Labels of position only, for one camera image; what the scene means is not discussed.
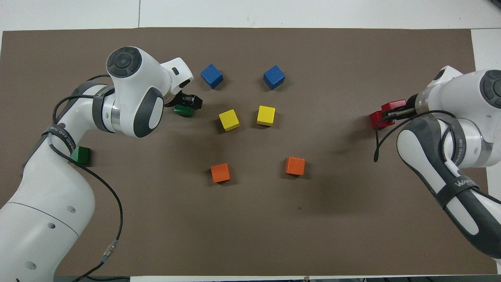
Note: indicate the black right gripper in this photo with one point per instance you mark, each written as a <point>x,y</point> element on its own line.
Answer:
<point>413,102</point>

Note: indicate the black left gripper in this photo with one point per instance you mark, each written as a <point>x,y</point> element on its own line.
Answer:
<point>175,100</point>

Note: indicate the red wooden cube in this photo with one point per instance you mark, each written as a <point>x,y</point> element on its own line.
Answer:
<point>393,105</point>
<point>377,121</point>

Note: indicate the green wooden cube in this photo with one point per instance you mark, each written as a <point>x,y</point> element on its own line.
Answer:
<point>184,112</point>
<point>81,156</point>

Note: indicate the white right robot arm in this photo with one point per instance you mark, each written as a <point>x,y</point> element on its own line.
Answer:
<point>469,98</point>

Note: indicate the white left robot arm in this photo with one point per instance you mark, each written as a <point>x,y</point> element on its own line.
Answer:
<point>39,215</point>

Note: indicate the blue wooden cube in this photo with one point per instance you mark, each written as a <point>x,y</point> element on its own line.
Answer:
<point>274,77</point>
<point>211,76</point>

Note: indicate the yellow wooden cube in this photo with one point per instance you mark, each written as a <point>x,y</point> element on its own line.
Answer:
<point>266,115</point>
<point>229,120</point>

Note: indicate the orange wooden cube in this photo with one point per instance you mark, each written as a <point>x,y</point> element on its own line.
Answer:
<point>295,166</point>
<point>220,172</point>

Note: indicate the brown table mat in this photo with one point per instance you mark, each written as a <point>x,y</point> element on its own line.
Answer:
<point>250,235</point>

